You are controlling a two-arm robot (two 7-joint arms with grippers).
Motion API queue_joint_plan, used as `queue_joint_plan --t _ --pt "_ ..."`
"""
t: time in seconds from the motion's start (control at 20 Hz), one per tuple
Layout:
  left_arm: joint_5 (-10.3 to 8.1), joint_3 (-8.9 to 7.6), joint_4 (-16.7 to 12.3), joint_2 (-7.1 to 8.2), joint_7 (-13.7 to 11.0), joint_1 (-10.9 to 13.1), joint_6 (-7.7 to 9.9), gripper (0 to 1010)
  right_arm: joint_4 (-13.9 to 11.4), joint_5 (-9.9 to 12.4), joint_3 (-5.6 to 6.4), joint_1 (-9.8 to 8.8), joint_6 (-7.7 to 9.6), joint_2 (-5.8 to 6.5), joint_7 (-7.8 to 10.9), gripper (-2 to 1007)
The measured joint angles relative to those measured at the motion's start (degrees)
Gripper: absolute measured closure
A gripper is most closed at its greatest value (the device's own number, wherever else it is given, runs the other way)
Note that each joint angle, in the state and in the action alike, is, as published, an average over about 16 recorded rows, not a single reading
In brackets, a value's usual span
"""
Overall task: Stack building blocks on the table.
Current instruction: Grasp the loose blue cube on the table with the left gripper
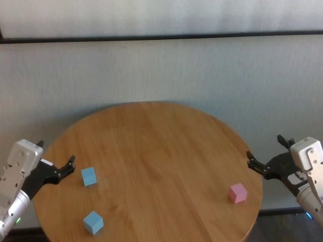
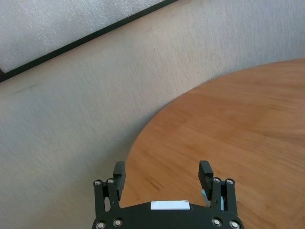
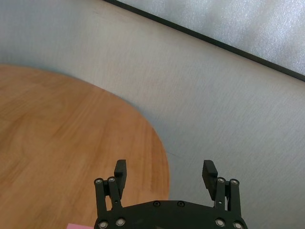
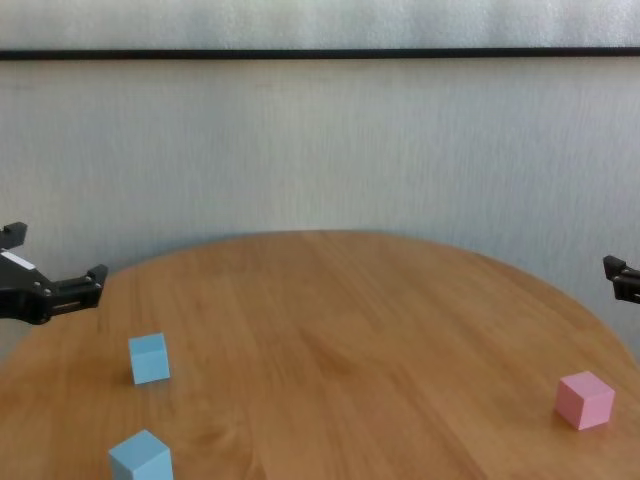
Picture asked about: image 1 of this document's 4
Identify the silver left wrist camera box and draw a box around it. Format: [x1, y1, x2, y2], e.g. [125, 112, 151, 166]
[0, 139, 43, 210]

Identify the pink cube block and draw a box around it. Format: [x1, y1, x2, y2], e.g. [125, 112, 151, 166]
[229, 183, 248, 204]

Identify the dark baseboard strip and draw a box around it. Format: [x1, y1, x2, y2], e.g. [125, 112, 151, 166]
[259, 207, 307, 216]

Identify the light blue cube block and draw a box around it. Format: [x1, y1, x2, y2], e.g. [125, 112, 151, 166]
[81, 166, 97, 187]
[83, 210, 104, 235]

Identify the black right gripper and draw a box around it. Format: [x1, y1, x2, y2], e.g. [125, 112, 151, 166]
[246, 135, 309, 197]

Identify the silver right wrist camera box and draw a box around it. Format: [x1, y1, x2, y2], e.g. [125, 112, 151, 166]
[290, 137, 323, 202]

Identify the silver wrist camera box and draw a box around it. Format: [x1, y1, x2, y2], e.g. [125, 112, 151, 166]
[0, 139, 43, 210]
[290, 137, 323, 202]

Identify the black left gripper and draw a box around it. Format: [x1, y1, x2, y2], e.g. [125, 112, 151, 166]
[21, 140, 76, 201]

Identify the black horizontal wall rail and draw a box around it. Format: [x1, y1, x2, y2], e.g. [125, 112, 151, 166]
[0, 30, 323, 45]

